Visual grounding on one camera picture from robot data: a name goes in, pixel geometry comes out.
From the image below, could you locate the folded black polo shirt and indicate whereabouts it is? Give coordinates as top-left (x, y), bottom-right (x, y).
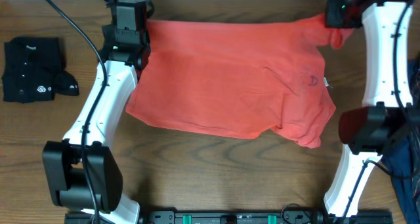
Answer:
top-left (1, 37), bottom-right (79, 103)

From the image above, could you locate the dark blue garment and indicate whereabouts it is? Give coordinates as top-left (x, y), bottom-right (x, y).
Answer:
top-left (382, 59), bottom-right (419, 224)

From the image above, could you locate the red printed t-shirt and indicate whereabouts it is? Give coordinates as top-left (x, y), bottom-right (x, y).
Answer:
top-left (126, 14), bottom-right (351, 148)

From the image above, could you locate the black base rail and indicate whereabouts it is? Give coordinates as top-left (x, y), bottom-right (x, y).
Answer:
top-left (143, 208), bottom-right (394, 224)

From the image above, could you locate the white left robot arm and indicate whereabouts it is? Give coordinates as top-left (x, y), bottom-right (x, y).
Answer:
top-left (42, 24), bottom-right (150, 223)

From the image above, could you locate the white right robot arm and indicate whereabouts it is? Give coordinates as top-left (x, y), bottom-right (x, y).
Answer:
top-left (317, 0), bottom-right (419, 223)

